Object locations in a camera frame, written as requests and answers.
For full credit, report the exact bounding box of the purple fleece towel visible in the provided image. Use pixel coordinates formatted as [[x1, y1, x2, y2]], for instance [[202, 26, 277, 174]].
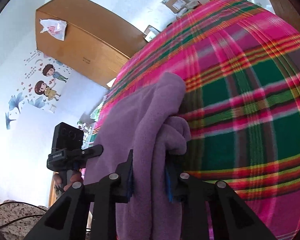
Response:
[[84, 72, 192, 240]]

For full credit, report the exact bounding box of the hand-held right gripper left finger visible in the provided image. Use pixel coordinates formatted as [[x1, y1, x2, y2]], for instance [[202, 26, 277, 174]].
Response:
[[22, 149, 135, 240]]

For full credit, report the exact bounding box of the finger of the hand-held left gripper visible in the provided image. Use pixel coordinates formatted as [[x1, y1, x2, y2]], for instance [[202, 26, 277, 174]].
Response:
[[72, 144, 104, 159]]

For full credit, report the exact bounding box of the white open box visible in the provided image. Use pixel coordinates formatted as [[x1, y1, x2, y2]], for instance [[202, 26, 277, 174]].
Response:
[[143, 25, 160, 42]]

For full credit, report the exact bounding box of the brown cardboard box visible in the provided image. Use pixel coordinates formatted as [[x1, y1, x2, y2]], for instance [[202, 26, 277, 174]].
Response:
[[161, 0, 188, 14]]

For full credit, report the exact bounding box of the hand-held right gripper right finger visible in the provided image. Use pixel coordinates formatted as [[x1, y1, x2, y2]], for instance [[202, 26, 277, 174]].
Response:
[[164, 164, 278, 240]]

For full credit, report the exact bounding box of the person's left hand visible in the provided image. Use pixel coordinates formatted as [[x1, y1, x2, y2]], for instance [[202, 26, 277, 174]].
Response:
[[54, 170, 84, 192]]

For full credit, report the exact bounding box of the black cable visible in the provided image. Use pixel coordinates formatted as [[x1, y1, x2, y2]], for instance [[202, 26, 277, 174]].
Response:
[[0, 201, 48, 230]]

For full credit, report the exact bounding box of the clutter of small packets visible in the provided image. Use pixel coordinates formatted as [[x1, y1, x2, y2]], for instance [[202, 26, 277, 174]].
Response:
[[77, 120, 93, 140]]

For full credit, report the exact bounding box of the plaid bed sheet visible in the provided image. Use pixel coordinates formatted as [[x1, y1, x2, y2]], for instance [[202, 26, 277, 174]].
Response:
[[89, 0, 300, 240]]

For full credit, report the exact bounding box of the wooden wardrobe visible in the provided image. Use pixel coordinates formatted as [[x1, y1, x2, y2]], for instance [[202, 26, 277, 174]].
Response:
[[35, 0, 147, 89]]

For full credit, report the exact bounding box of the person's left forearm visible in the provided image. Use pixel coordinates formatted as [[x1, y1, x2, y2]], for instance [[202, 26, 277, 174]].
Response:
[[0, 192, 65, 240]]

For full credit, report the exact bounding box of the cartoon wall sticker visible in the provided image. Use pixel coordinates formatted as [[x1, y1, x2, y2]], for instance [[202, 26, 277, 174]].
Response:
[[5, 50, 73, 130]]

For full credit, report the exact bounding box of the red printed plastic bag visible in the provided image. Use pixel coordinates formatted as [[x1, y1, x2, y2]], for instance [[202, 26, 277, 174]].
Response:
[[39, 19, 67, 41]]

